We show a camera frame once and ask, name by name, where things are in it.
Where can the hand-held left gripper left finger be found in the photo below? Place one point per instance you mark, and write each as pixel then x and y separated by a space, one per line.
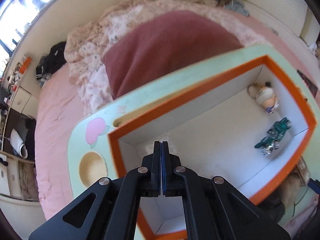
pixel 157 170

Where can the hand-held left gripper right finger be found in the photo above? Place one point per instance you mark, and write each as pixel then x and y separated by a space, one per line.
pixel 164 170

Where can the orange cardboard box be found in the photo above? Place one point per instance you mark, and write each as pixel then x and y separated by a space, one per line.
pixel 212 150

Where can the brown fluffy pompom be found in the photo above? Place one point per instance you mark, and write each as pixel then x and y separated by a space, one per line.
pixel 295 190

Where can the maroon pillow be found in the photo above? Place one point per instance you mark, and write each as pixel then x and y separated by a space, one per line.
pixel 162 50

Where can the pink bedsheet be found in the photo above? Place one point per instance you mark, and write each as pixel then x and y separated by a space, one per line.
pixel 55 100

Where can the small doll figurine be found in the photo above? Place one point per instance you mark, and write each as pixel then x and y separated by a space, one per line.
pixel 265 95

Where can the floral pink quilt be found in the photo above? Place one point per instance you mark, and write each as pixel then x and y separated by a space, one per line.
pixel 85 55

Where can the white roll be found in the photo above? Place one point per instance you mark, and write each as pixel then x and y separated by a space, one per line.
pixel 17 142

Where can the white drawer cabinet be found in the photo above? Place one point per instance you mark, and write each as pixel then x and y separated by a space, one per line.
pixel 22 100

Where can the black clothes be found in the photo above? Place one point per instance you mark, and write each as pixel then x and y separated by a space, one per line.
pixel 55 55

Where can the small orange box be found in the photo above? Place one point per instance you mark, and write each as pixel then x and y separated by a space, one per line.
pixel 25 65

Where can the light blue cloth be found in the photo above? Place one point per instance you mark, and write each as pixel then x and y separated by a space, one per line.
pixel 238 7

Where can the white ribbed headboard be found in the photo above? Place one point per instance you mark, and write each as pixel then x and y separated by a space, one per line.
pixel 275 10

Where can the window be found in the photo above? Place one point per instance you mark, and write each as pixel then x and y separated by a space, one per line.
pixel 25 5

